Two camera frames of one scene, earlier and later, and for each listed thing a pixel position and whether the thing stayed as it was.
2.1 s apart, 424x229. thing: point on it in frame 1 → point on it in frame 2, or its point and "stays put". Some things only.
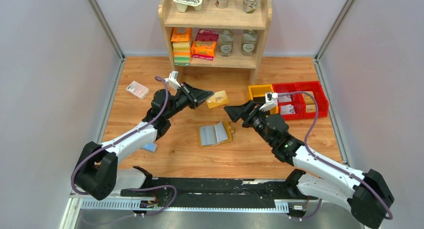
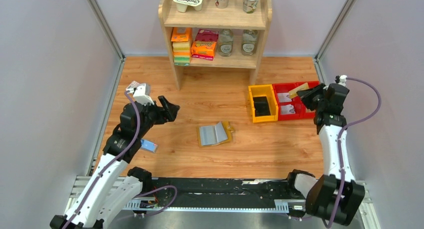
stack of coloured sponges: x=180 y=40 stays put
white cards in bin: x=288 y=109 stays put
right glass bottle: x=249 y=42 stays put
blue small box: x=151 y=147 stays put
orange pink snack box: x=204 y=46 stays put
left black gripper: x=190 y=96 → x=161 y=110
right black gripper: x=250 y=113 → x=313 y=97
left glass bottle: x=226 y=42 stays put
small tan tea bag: x=217 y=99 → x=293 y=93
